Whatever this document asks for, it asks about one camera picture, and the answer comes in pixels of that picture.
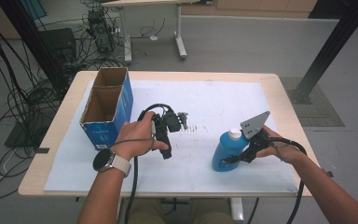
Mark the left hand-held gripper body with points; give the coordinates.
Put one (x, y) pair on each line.
(172, 121)

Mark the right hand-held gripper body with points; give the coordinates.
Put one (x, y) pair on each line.
(254, 124)

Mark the blue bottle with white cap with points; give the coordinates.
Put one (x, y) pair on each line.
(227, 149)

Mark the blue cardboard box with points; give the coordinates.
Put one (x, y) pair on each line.
(105, 130)

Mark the person's left hand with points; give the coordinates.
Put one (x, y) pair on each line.
(136, 138)

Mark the person's right hand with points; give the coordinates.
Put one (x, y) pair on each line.
(286, 151)

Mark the white table mat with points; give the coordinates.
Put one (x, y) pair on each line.
(199, 93)

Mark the white table leg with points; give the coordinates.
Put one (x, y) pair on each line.
(236, 208)

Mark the person's olive pants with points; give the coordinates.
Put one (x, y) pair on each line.
(149, 213)

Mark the white desk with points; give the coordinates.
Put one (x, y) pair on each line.
(180, 37)

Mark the black tape piece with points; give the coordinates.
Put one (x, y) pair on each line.
(327, 173)
(42, 150)

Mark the black computer tower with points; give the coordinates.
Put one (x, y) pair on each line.
(59, 43)

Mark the black floor plate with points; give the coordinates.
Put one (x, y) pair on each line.
(21, 135)

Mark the black metal stand post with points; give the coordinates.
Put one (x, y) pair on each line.
(34, 46)
(332, 46)

